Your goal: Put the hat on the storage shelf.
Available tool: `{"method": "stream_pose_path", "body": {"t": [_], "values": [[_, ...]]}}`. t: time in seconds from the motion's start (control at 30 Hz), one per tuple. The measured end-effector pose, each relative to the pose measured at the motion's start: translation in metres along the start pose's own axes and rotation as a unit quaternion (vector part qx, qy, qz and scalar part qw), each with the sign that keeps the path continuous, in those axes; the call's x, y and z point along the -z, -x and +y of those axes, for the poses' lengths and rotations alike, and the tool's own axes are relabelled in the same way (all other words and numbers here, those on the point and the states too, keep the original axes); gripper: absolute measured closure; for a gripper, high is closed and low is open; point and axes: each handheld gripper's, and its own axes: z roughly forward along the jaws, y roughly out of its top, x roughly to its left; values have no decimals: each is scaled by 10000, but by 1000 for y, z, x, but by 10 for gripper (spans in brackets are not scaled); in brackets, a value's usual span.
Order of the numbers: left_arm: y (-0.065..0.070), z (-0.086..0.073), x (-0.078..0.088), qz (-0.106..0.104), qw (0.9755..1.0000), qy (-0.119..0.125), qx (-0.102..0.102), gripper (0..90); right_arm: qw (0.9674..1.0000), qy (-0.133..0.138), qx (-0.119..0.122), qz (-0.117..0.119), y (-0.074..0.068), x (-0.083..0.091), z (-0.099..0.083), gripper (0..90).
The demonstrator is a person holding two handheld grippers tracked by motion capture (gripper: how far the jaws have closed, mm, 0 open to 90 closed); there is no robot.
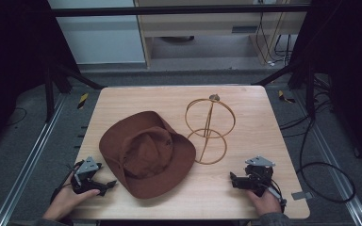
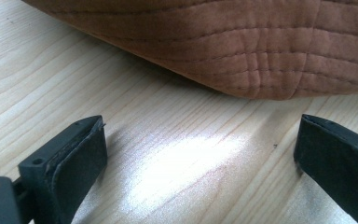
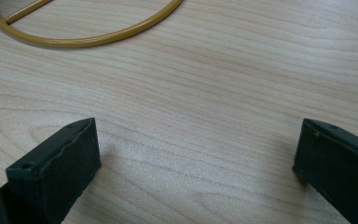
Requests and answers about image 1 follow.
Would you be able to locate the light wooden desk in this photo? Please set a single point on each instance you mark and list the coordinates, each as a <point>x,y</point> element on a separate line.
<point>201,26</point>

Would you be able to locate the black diagonal frame strut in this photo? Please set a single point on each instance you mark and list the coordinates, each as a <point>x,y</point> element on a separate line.
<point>273,77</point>
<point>81,77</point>

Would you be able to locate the person's left hand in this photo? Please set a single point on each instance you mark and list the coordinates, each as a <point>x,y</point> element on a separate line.
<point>64,201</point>

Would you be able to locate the yellow black striped tape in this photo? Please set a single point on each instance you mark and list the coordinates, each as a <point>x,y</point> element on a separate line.
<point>82,100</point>
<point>284,96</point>

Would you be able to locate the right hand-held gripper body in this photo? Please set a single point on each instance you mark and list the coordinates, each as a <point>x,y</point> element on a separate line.
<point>259,175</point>

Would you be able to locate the dark curtain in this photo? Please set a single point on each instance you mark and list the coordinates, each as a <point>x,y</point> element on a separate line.
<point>348,62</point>
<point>12,62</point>

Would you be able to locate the brown felt cowboy hat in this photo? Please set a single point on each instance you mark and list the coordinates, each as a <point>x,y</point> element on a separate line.
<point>147,150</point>

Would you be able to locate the white cabinet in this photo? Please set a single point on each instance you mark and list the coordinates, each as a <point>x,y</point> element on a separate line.
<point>100,40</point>

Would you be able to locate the grey tape piece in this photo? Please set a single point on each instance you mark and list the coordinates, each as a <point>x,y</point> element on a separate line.
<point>301,195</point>

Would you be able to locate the black upright frame post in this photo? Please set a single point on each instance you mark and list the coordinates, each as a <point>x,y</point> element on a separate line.
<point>48,94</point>
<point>310,94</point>

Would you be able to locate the black horizontal frame bar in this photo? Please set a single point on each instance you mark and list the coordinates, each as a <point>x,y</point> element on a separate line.
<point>169,11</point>

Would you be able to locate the aluminium floor rail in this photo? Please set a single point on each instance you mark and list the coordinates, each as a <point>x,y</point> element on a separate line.
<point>336,169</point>
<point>28,163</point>

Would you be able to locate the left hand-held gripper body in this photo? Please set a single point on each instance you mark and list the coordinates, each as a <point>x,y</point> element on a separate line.
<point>86,175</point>

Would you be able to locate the person's right hand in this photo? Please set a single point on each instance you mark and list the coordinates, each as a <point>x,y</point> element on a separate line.
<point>268,204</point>

